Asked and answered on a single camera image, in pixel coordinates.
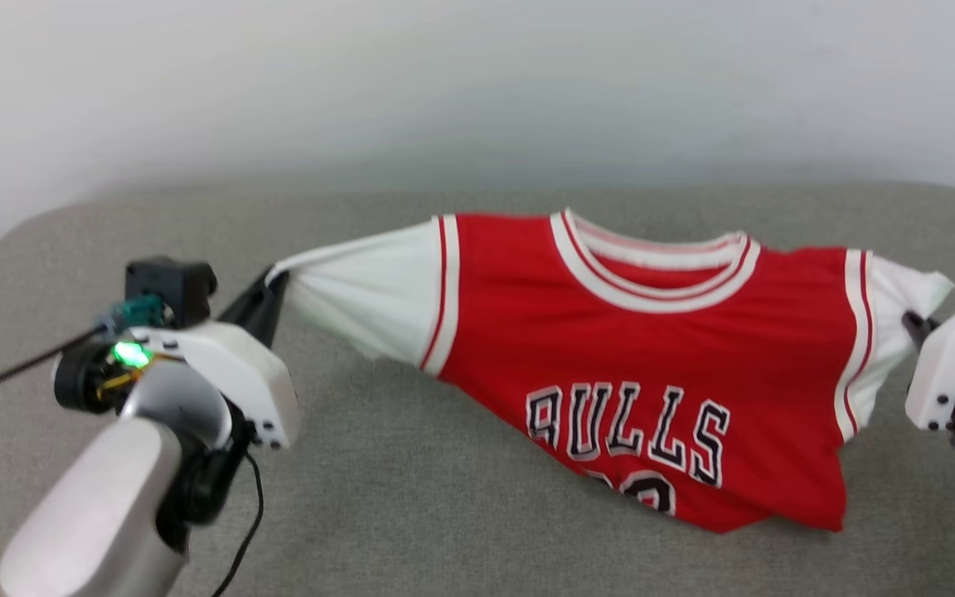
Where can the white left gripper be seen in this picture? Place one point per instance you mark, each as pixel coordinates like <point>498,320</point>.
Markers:
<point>229,365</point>

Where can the red Bulls basketball jersey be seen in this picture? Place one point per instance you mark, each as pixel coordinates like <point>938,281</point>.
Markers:
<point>652,348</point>

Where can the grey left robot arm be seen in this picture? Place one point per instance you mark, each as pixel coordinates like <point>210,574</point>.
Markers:
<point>96,514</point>

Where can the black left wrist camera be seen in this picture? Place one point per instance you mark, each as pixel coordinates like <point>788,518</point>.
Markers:
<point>171,286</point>

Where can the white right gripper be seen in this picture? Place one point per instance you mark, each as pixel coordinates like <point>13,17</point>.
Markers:
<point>954,356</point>

